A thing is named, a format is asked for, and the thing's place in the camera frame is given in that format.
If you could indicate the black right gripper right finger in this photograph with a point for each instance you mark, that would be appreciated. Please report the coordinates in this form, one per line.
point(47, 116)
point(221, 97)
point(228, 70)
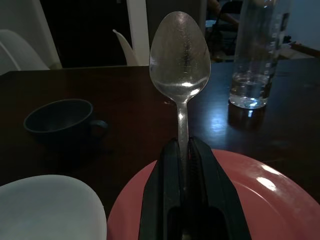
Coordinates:
point(215, 195)

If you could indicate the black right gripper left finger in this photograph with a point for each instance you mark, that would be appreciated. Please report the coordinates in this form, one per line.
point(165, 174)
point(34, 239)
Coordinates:
point(165, 190)

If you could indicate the silver metal spoon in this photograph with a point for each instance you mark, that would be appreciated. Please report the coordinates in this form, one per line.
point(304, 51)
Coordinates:
point(180, 62)

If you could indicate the red plate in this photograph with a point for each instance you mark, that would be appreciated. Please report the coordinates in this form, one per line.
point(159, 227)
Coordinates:
point(275, 200)

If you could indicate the white plate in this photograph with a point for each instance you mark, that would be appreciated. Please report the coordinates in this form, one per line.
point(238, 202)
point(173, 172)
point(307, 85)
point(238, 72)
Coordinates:
point(45, 210)

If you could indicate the clear plastic water bottle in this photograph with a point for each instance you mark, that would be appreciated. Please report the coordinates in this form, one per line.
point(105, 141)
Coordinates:
point(252, 62)

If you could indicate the white plastic chair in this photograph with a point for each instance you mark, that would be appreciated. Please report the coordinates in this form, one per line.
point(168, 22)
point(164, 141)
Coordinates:
point(15, 52)
point(126, 50)

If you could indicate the black folding chair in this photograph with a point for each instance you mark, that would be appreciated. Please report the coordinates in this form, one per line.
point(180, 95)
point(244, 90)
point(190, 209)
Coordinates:
point(225, 37)

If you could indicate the dark wooden door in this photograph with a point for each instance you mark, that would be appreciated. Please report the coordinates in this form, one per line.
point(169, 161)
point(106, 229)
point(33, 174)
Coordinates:
point(87, 35)

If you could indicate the seated person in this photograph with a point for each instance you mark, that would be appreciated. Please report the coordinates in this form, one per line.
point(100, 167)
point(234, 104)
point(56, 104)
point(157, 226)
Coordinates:
point(226, 16)

